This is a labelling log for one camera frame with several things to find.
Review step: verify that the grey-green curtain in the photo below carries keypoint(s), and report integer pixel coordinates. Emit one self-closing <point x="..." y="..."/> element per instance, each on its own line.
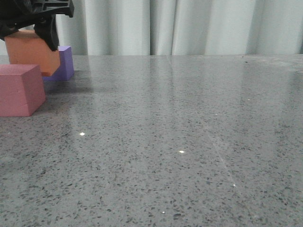
<point x="183" y="27"/>

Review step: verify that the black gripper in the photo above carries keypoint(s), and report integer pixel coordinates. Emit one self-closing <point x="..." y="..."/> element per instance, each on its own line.
<point x="15" y="14"/>

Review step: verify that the pink foam cube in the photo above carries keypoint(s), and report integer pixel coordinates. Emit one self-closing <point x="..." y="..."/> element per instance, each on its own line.
<point x="21" y="89"/>

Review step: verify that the orange foam cube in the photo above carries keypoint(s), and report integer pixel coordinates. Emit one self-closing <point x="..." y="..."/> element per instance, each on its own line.
<point x="26" y="47"/>

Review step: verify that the purple foam cube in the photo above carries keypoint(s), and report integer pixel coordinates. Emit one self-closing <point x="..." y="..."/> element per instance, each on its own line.
<point x="66" y="69"/>

